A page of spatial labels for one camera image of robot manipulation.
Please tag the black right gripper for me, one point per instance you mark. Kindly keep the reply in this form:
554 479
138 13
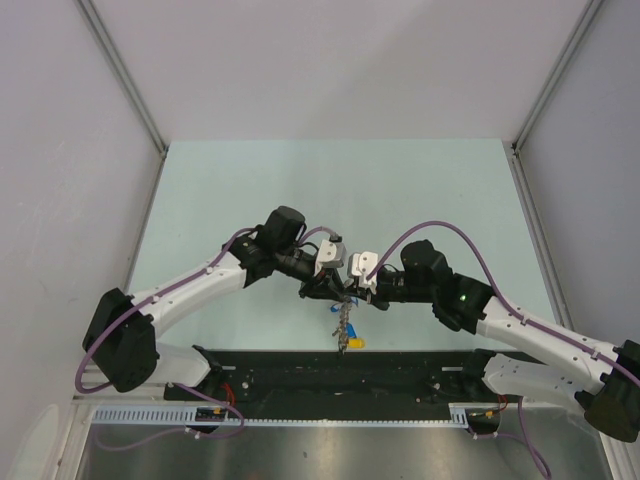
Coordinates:
365 294

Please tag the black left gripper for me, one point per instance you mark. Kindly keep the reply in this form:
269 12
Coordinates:
326 285

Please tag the metal disc keyring organizer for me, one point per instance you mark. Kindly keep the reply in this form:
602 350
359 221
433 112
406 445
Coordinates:
343 310

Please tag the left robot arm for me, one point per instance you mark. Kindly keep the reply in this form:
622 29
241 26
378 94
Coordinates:
122 344

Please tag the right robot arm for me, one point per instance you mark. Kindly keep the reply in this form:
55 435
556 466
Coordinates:
593 378

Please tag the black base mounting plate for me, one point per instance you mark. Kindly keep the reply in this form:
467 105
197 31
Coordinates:
358 382

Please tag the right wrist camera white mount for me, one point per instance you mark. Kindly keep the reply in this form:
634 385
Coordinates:
360 270

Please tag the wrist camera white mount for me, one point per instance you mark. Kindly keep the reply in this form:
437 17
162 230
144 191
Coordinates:
360 270
331 254

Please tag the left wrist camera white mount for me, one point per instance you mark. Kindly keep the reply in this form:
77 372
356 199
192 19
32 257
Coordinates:
331 254

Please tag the white slotted cable duct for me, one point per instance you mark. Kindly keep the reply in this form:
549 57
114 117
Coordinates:
446 416

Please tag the right aluminium side rail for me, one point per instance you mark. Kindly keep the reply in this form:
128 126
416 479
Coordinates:
540 243

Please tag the aluminium front rail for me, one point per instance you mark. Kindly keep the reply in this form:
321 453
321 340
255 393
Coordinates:
143 395

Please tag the right aluminium frame post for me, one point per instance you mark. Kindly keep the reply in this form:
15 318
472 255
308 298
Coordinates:
560 67

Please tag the aluminium frame post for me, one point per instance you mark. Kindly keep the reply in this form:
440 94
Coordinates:
116 63
560 67

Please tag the left aluminium frame post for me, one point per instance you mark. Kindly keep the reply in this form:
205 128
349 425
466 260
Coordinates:
116 63

